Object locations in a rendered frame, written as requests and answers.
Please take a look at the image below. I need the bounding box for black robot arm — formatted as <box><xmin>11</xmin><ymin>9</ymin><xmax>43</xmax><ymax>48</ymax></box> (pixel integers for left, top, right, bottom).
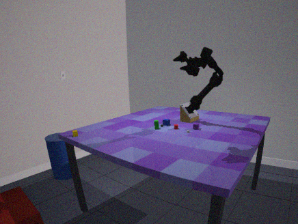
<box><xmin>185</xmin><ymin>47</ymin><xmax>224</xmax><ymax>114</ymax></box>

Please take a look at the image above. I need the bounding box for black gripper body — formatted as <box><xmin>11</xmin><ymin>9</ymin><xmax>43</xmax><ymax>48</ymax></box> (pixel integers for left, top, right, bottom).
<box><xmin>180</xmin><ymin>51</ymin><xmax>202</xmax><ymax>76</ymax></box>

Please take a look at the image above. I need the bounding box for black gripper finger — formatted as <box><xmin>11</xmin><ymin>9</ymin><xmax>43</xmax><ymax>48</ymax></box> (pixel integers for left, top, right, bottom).
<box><xmin>173</xmin><ymin>53</ymin><xmax>184</xmax><ymax>62</ymax></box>
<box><xmin>180</xmin><ymin>64</ymin><xmax>194</xmax><ymax>74</ymax></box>

